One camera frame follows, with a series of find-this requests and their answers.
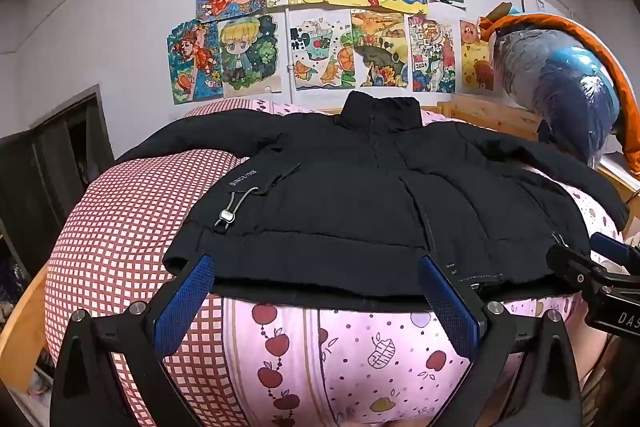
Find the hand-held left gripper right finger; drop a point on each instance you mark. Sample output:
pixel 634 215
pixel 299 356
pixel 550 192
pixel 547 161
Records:
pixel 447 302

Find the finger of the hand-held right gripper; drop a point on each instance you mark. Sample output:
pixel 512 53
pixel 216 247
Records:
pixel 572 262
pixel 612 244

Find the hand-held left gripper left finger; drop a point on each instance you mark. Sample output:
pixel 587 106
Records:
pixel 182 307

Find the black padded jacket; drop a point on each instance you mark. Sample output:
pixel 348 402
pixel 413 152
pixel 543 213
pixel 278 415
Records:
pixel 350 207

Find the red checked quilt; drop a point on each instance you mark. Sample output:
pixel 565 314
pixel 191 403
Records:
pixel 125 232

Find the pink apple printed bedsheet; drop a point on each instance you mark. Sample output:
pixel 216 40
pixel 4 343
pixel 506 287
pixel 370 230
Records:
pixel 350 357

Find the clear bag of blue bedding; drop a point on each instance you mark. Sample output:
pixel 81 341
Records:
pixel 560 92

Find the wooden bed headboard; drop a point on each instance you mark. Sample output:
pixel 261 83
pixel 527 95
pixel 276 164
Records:
pixel 480 112

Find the wooden bed side rail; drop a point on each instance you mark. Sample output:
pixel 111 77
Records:
pixel 22 332

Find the grey door frame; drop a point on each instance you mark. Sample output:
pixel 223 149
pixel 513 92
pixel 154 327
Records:
pixel 55 167

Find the white wall box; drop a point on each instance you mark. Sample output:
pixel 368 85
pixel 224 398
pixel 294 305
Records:
pixel 537 4

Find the group of colourful wall drawings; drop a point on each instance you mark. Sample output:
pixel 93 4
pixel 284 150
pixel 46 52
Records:
pixel 340 32

